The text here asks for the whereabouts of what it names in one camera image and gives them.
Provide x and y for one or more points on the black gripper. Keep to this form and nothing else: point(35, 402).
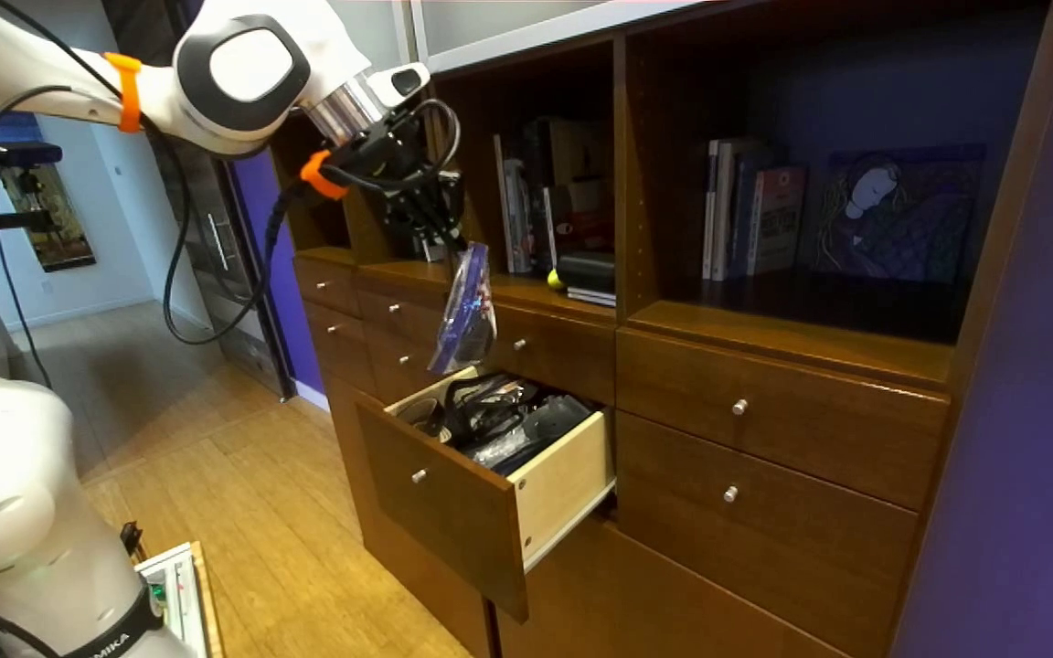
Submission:
point(403, 175)

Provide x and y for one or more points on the clear ziploc bag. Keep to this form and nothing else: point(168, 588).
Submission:
point(464, 317)

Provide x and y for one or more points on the dark clothing in drawer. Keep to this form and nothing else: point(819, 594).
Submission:
point(491, 423)

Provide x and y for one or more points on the open wooden drawer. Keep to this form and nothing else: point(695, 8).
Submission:
point(440, 499)

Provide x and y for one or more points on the dark wooden shelf cabinet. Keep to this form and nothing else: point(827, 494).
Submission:
point(795, 335)

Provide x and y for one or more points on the grey upright book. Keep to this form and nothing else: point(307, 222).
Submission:
point(509, 204)

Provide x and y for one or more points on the thin white book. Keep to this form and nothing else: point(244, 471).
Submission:
point(546, 223)

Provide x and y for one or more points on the dark upright book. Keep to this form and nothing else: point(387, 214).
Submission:
point(534, 185)

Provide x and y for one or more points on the small yellow object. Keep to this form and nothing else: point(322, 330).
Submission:
point(554, 278)

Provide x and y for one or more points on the black flat box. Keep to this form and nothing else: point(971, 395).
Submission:
point(586, 273)

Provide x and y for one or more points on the white flat book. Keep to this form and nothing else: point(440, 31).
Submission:
point(593, 297)

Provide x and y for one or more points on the frosted glass cabinet door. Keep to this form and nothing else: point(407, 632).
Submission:
point(386, 22)
point(491, 22)

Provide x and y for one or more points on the white upright book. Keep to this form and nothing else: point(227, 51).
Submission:
point(719, 204)

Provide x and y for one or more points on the dark blue book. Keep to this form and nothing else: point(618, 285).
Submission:
point(745, 214)

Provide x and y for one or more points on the grey book red spine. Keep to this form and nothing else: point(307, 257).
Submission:
point(780, 222)

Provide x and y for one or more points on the white board green print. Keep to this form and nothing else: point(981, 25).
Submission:
point(182, 604)

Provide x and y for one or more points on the dark framed picture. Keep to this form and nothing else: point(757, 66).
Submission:
point(903, 230)

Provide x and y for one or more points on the framed wall picture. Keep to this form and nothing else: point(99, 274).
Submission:
point(55, 223)

